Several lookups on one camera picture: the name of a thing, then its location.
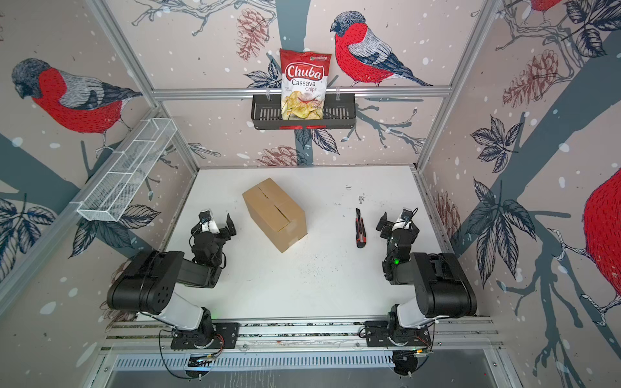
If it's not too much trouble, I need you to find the red black utility knife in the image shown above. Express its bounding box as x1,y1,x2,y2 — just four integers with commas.
355,208,367,249

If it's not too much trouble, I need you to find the brown cardboard express box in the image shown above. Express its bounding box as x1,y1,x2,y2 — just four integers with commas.
243,178,307,253

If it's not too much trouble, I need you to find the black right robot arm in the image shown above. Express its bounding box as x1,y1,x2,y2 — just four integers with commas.
357,208,478,352

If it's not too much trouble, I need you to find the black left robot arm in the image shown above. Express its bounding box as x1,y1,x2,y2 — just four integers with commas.
107,210,239,353

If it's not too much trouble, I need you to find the Chuba cassava chips bag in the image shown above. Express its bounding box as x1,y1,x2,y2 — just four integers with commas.
280,49,332,120

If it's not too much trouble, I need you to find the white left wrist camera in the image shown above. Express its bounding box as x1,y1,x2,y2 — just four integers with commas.
201,220,220,234

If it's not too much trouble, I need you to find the white mesh wall shelf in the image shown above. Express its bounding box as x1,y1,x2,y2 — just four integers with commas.
77,118,177,221

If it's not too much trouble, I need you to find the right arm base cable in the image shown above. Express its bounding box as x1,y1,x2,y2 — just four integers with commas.
357,326,435,378

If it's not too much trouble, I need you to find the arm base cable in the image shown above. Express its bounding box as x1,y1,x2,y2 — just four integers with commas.
357,326,435,378
158,328,226,381

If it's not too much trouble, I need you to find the left arm base cable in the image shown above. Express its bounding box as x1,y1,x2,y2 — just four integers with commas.
158,328,226,381

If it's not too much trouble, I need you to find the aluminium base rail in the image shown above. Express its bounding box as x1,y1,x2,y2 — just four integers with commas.
96,318,503,378

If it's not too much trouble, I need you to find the black wire wall basket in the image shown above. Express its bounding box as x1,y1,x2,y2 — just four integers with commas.
251,92,357,130

